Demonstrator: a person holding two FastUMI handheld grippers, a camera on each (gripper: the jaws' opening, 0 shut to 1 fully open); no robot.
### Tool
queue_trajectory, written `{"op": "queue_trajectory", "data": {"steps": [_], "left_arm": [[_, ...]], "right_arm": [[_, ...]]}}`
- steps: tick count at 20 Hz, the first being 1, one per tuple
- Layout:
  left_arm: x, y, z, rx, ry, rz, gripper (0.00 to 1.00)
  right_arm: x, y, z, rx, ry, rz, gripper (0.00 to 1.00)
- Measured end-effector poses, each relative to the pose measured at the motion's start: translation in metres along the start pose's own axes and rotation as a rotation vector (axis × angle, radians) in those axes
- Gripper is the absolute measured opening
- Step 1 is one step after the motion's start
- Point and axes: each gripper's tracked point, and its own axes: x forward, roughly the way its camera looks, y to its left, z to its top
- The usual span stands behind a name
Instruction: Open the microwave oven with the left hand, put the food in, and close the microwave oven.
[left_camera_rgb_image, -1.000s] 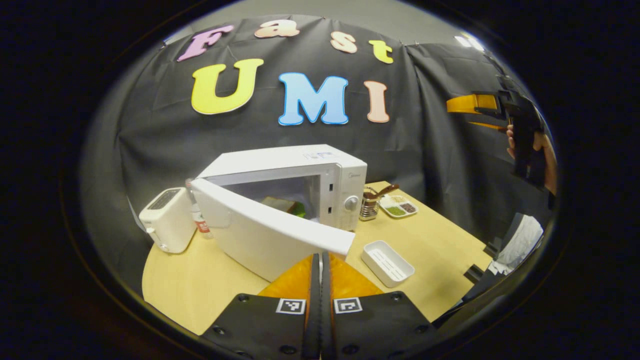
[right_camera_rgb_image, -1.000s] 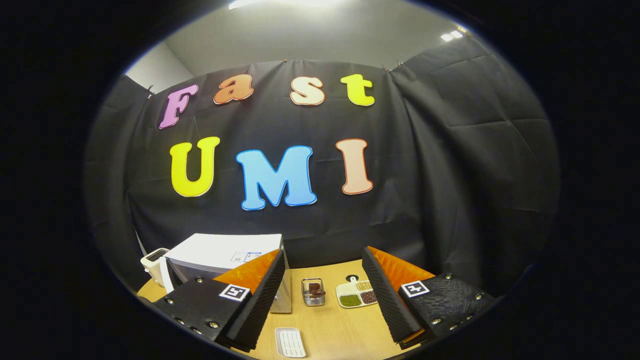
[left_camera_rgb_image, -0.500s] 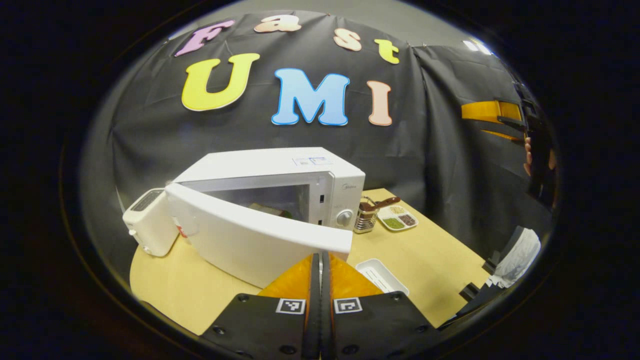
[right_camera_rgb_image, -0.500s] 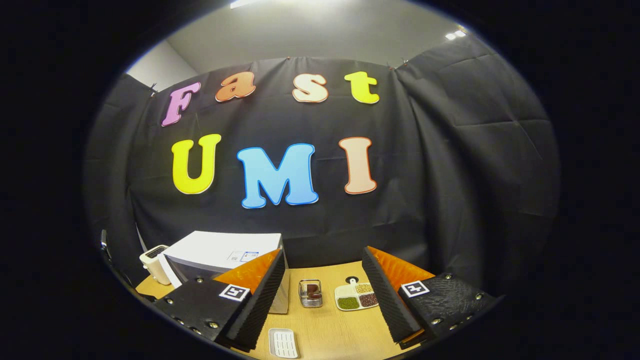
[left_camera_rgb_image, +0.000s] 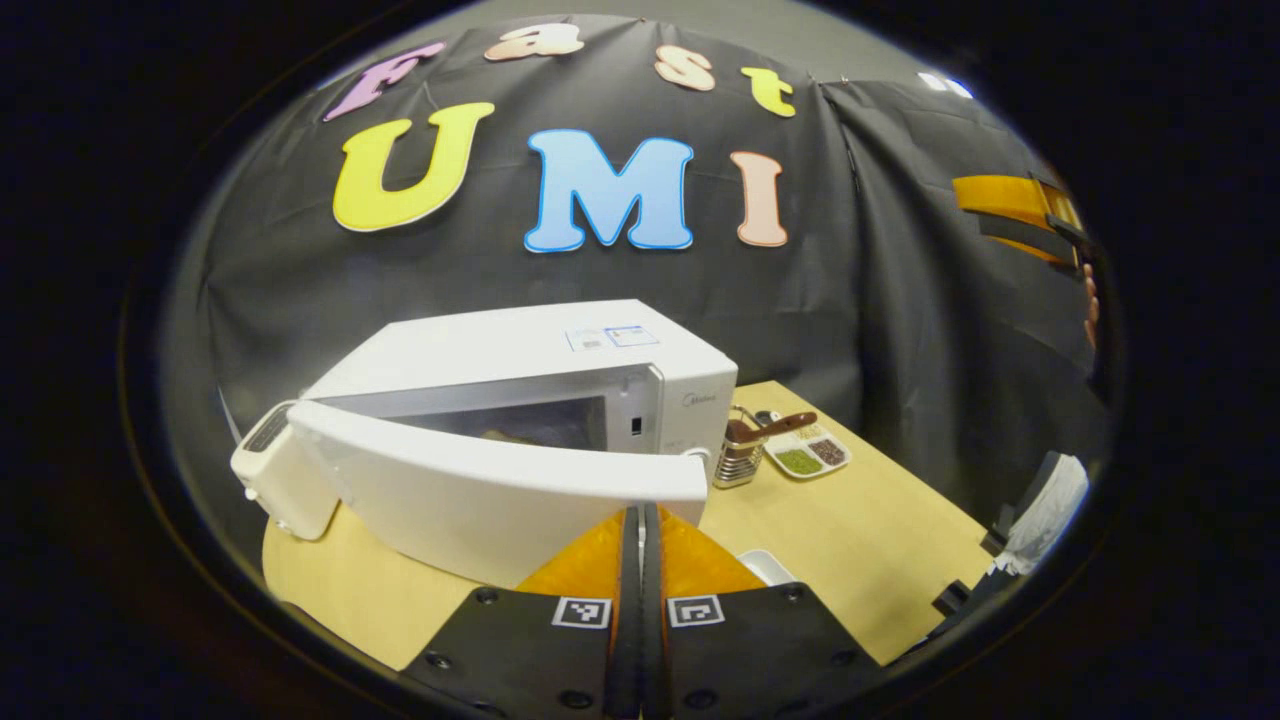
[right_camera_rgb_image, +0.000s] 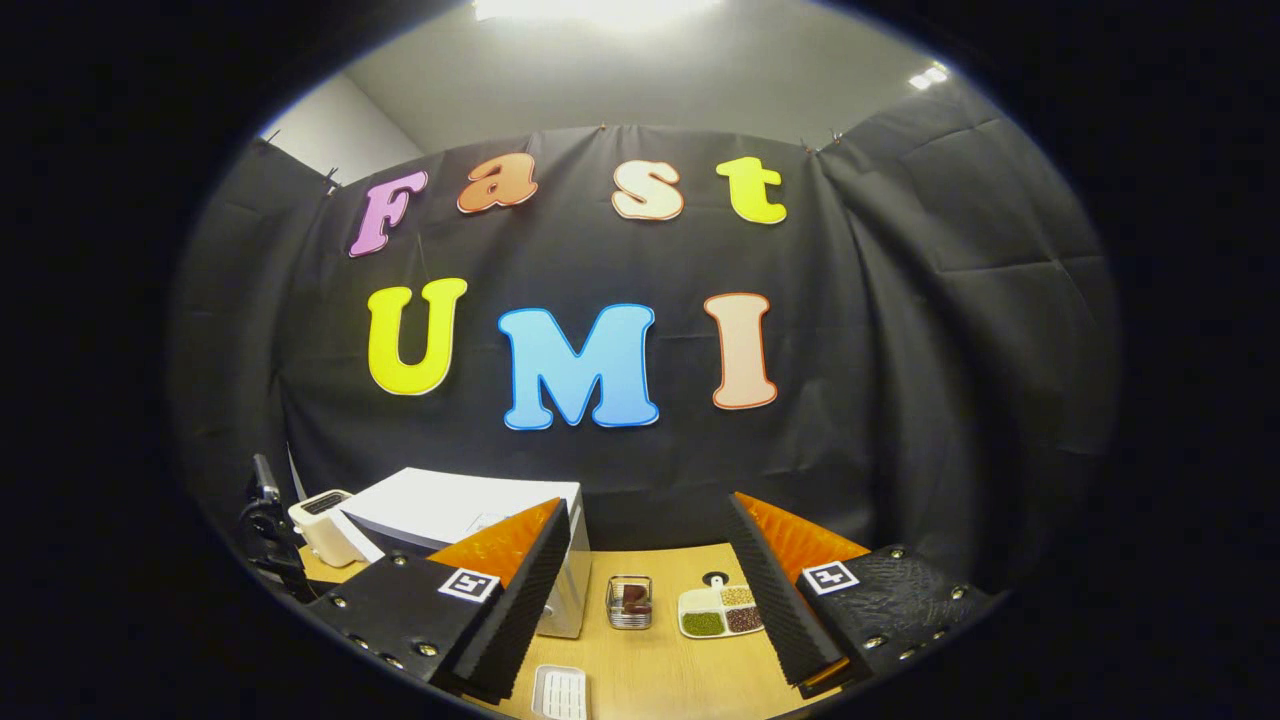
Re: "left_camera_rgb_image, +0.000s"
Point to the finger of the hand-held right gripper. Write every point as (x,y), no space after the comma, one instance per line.
(1020,238)
(1000,192)

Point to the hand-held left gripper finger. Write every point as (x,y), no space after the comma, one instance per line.
(652,620)
(628,620)

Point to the white microwave oven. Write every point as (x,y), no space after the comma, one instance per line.
(500,500)

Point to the small ceiling light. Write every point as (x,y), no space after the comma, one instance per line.
(945,85)

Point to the white rectangular tray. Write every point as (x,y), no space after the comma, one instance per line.
(765,565)

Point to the black backdrop cloth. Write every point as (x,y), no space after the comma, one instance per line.
(900,300)

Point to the metal utensil holder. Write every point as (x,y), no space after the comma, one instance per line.
(738,465)

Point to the white divided seasoning dish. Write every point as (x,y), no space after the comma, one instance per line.
(810,455)

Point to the white cloth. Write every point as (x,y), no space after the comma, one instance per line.
(1050,510)

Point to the black table clamp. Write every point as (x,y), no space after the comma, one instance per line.
(952,597)

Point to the white toaster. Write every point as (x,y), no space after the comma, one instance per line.
(280,480)

